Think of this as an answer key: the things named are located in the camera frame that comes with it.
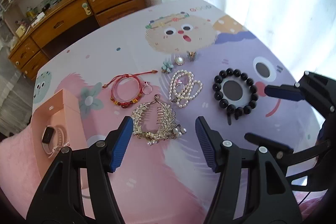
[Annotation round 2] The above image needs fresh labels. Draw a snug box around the smartwatch with pearl band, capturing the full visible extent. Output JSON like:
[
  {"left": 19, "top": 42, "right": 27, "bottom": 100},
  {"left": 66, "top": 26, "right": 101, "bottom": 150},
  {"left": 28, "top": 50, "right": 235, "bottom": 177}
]
[{"left": 41, "top": 125, "right": 69, "bottom": 159}]

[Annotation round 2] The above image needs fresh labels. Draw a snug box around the black bead bracelet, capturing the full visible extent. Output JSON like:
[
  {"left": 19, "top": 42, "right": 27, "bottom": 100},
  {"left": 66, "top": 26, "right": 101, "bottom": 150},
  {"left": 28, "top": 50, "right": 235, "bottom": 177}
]
[{"left": 212, "top": 68, "right": 259, "bottom": 126}]

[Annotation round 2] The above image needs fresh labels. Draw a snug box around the red string bracelet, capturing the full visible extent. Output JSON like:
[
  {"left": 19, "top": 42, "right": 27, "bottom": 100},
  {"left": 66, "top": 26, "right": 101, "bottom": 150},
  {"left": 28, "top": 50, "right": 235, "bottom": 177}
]
[{"left": 102, "top": 70, "right": 159, "bottom": 109}]

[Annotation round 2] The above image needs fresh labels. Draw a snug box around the round pearl brooch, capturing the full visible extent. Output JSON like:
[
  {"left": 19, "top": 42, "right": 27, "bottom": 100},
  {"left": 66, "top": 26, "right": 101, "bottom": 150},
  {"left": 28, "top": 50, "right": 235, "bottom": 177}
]
[{"left": 174, "top": 56, "right": 185, "bottom": 66}]

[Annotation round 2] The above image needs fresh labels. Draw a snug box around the blue flower earring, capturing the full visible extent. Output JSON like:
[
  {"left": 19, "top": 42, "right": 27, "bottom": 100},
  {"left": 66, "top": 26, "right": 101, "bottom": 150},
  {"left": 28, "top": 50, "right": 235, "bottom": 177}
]
[{"left": 161, "top": 60, "right": 174, "bottom": 74}]

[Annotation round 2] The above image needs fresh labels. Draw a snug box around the pink plastic tray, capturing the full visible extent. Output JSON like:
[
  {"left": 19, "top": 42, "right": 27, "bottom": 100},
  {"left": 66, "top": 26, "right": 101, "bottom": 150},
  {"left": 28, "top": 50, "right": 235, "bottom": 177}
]
[{"left": 31, "top": 89, "right": 87, "bottom": 177}]

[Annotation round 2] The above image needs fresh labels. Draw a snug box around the wooden desk with drawers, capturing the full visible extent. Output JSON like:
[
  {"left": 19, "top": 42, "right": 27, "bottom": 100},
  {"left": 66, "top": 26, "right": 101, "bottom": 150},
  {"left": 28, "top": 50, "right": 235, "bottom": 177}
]
[{"left": 8, "top": 0, "right": 146, "bottom": 80}]

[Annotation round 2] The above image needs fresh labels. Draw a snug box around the white pearl necklace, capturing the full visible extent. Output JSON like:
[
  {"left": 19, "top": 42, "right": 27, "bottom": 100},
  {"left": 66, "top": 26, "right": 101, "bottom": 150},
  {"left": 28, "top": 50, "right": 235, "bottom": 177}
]
[{"left": 169, "top": 69, "right": 203, "bottom": 109}]

